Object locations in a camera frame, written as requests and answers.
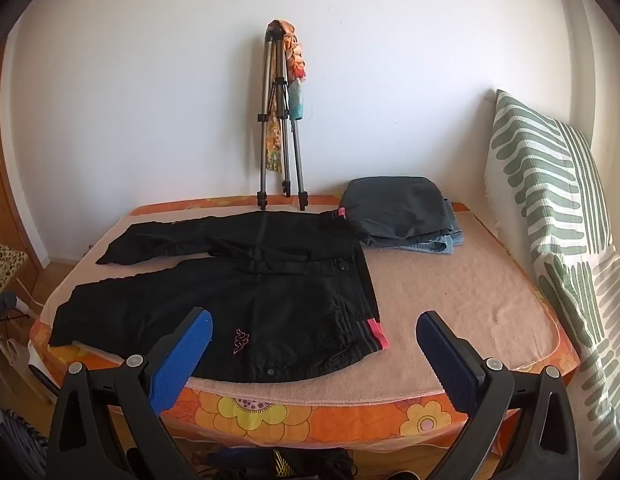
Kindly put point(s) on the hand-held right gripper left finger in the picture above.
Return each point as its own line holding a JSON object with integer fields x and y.
{"x": 182, "y": 355}

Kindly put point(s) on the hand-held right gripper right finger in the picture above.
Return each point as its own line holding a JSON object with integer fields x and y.
{"x": 447, "y": 360}

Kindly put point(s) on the black pants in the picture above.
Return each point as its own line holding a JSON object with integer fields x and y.
{"x": 270, "y": 300}

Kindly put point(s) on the dark grey folded pants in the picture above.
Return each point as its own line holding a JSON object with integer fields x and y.
{"x": 395, "y": 205}

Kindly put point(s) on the white bag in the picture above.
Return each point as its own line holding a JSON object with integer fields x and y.
{"x": 22, "y": 360}

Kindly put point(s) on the pink blanket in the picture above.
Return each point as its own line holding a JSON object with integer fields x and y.
{"x": 465, "y": 300}

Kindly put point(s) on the folded blue jeans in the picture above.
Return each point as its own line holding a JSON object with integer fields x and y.
{"x": 430, "y": 246}

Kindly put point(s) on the wooden door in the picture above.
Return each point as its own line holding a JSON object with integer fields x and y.
{"x": 4, "y": 185}

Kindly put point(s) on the grey striped cloth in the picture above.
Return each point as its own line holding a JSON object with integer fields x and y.
{"x": 22, "y": 440}

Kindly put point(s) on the green white striped cushion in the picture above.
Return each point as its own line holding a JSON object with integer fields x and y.
{"x": 550, "y": 185}

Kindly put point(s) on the metal tripod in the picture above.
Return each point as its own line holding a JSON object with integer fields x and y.
{"x": 298, "y": 170}

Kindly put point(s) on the floral scarf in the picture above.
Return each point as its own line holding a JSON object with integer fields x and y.
{"x": 296, "y": 60}

